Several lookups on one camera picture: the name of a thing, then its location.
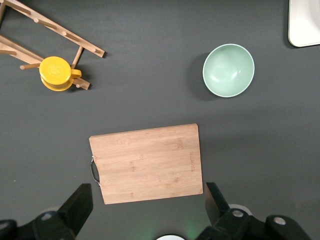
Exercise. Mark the wooden mug rack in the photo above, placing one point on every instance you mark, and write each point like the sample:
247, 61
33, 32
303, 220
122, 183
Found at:
64, 33

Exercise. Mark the bamboo cutting board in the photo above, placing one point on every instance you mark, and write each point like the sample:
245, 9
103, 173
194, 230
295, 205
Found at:
150, 162

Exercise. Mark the mint green bowl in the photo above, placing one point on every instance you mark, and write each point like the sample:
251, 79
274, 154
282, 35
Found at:
228, 71

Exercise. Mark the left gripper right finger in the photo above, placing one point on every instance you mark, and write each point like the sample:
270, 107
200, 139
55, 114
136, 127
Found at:
225, 222

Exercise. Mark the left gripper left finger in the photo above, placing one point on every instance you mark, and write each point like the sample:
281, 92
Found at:
75, 210

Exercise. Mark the cream bear print tray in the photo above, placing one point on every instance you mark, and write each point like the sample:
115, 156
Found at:
305, 22

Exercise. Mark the yellow mug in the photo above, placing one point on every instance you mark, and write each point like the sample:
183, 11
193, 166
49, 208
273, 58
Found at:
55, 71

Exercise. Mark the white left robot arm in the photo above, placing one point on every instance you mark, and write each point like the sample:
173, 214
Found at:
170, 237

